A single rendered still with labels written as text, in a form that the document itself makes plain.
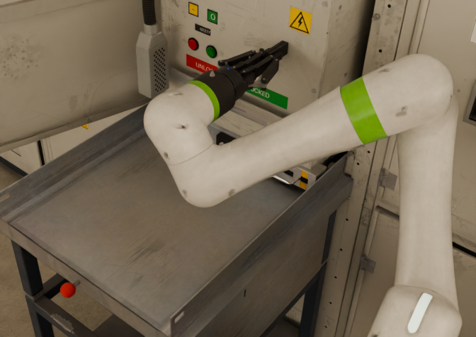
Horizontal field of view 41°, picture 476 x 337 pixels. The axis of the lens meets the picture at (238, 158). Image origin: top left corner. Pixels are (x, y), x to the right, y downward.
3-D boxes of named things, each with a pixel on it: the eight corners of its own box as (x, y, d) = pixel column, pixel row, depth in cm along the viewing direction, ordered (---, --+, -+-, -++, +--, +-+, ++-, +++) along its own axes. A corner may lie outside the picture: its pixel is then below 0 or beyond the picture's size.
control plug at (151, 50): (151, 100, 168) (148, 40, 157) (137, 93, 170) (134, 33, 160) (171, 88, 173) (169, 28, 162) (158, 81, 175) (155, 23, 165)
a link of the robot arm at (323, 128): (340, 79, 120) (339, 93, 110) (365, 135, 123) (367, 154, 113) (173, 153, 131) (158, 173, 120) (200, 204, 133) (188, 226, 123)
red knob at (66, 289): (69, 302, 141) (66, 292, 139) (59, 294, 142) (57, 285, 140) (84, 289, 144) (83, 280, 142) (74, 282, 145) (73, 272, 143)
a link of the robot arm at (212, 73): (219, 86, 122) (183, 70, 126) (219, 136, 129) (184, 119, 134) (239, 73, 126) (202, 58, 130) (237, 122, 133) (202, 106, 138)
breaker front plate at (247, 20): (306, 175, 161) (331, -4, 131) (163, 105, 183) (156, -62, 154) (309, 173, 162) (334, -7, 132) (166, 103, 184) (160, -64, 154)
